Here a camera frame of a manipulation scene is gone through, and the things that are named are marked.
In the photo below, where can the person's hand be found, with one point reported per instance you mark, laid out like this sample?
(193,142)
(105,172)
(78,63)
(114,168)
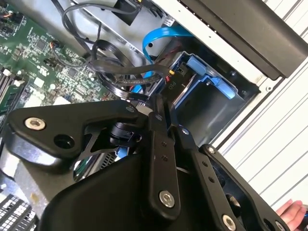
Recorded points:
(293,214)

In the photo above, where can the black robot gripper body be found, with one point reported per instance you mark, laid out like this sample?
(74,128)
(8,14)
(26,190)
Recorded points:
(108,199)

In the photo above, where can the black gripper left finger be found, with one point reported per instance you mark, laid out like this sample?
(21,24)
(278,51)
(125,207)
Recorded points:
(60,115)

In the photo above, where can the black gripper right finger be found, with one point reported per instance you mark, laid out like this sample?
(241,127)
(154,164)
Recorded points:
(204,173)

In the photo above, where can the hard disk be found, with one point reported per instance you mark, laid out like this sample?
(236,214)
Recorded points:
(196,63)

